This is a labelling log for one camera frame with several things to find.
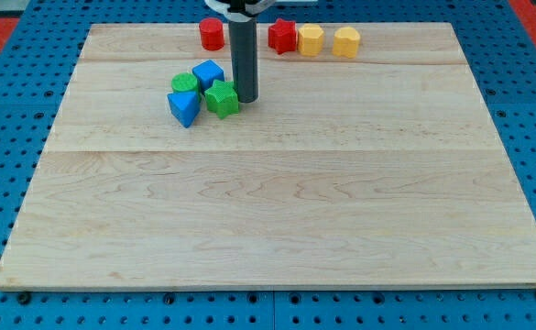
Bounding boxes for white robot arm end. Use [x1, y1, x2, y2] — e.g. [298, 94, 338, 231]
[204, 0, 318, 23]

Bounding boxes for yellow hexagon block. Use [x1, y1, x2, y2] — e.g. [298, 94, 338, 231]
[298, 23, 324, 57]

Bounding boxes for yellow heart block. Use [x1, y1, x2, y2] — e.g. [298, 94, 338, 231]
[332, 27, 361, 59]

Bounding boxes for green star block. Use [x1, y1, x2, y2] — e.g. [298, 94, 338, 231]
[204, 80, 239, 119]

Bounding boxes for blue triangle block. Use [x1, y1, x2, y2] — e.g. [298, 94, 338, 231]
[167, 91, 200, 128]

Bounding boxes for blue cube block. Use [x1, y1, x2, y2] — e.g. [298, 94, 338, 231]
[192, 60, 224, 93]

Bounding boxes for light wooden board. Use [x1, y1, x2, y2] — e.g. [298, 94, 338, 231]
[0, 23, 536, 292]

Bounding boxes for green cylinder block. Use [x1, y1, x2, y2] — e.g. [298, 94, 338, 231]
[170, 72, 202, 102]

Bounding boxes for red star block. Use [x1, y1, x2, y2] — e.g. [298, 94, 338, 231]
[268, 18, 297, 55]

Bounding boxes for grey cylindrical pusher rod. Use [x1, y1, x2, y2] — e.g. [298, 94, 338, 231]
[228, 17, 258, 103]

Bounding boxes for red cylinder block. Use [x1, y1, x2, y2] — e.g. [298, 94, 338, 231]
[199, 17, 224, 51]

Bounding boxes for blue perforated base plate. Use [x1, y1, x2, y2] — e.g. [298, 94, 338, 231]
[0, 0, 536, 329]

